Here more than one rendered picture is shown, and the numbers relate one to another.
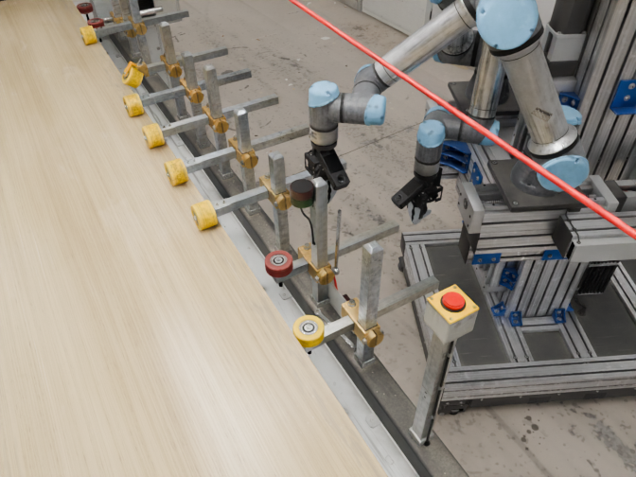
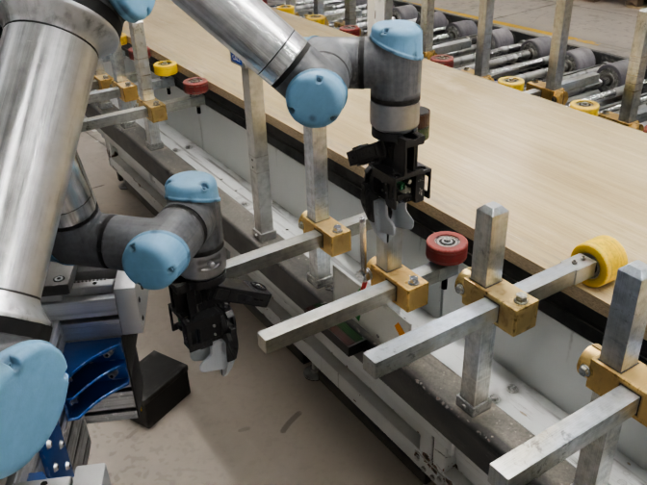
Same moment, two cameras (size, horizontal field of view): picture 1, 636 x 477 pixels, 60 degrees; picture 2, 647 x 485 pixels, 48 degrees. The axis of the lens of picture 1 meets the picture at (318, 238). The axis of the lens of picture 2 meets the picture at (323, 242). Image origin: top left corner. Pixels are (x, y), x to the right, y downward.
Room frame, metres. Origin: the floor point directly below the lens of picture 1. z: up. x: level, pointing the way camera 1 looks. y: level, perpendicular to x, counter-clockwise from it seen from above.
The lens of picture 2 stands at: (2.28, -0.20, 1.61)
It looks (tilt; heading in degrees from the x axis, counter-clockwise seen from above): 30 degrees down; 177
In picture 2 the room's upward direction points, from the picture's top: 2 degrees counter-clockwise
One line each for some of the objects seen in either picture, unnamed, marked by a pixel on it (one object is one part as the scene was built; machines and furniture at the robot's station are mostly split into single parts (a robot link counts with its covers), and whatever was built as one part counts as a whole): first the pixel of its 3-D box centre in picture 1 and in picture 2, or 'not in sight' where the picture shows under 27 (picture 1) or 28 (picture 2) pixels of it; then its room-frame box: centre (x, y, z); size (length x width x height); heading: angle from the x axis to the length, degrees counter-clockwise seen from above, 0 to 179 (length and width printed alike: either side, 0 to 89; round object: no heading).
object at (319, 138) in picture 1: (323, 132); (396, 113); (1.24, -0.02, 1.23); 0.08 x 0.08 x 0.05
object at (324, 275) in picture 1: (314, 264); (397, 281); (1.12, 0.01, 0.85); 0.13 x 0.06 x 0.05; 29
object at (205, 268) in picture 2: (426, 164); (201, 259); (1.34, -0.33, 1.05); 0.08 x 0.08 x 0.05
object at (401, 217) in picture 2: not in sight; (401, 219); (1.23, -0.01, 1.04); 0.06 x 0.03 x 0.09; 28
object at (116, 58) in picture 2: not in sight; (119, 75); (-0.21, -0.73, 0.88); 0.03 x 0.03 x 0.48; 29
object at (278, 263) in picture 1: (279, 272); (445, 264); (1.09, 0.11, 0.85); 0.08 x 0.08 x 0.11
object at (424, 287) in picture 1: (372, 312); (311, 242); (0.94, -0.14, 0.84); 0.43 x 0.03 x 0.04; 119
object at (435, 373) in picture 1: (432, 388); (258, 155); (0.66, -0.25, 0.93); 0.05 x 0.04 x 0.45; 29
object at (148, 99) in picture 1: (193, 87); not in sight; (2.02, 0.49, 0.95); 0.50 x 0.04 x 0.04; 119
